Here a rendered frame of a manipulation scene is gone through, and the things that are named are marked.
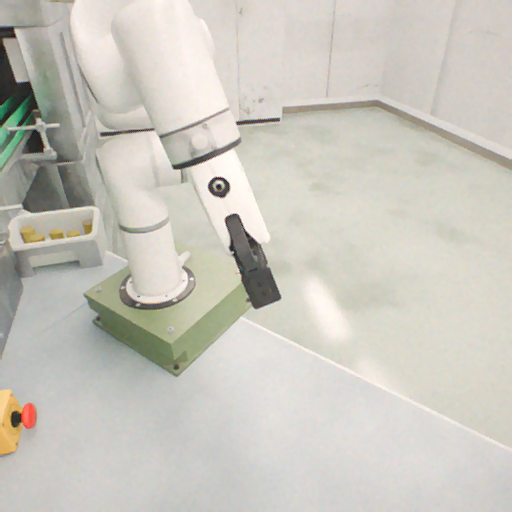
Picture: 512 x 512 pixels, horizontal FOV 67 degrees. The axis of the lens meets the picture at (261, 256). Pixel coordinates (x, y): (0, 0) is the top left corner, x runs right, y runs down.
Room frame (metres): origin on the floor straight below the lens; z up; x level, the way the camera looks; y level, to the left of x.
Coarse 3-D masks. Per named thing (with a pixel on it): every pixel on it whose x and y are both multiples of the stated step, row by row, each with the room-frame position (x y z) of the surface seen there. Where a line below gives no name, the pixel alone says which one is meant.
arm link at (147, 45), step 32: (160, 0) 0.37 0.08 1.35; (128, 32) 0.36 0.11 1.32; (160, 32) 0.36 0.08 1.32; (192, 32) 0.38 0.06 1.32; (128, 64) 0.37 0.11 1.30; (160, 64) 0.36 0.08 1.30; (192, 64) 0.37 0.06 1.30; (160, 96) 0.36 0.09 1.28; (192, 96) 0.36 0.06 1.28; (224, 96) 0.39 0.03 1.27; (160, 128) 0.36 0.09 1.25
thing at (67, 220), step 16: (80, 208) 0.98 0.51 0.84; (96, 208) 0.98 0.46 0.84; (16, 224) 0.91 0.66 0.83; (32, 224) 0.93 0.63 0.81; (48, 224) 0.95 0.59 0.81; (64, 224) 0.96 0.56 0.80; (80, 224) 0.97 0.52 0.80; (96, 224) 0.89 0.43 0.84; (16, 240) 0.86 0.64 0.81; (48, 240) 0.92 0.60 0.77; (64, 240) 0.81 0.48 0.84; (80, 240) 0.82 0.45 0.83
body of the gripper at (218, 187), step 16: (192, 160) 0.35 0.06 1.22; (208, 160) 0.34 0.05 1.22; (224, 160) 0.34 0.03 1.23; (192, 176) 0.34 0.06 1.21; (208, 176) 0.33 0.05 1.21; (224, 176) 0.33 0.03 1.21; (240, 176) 0.34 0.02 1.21; (208, 192) 0.33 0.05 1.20; (224, 192) 0.34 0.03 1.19; (240, 192) 0.33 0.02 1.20; (208, 208) 0.33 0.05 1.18; (224, 208) 0.33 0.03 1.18; (240, 208) 0.33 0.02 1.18; (256, 208) 0.33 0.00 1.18; (224, 224) 0.32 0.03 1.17; (256, 224) 0.33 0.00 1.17; (224, 240) 0.32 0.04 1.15
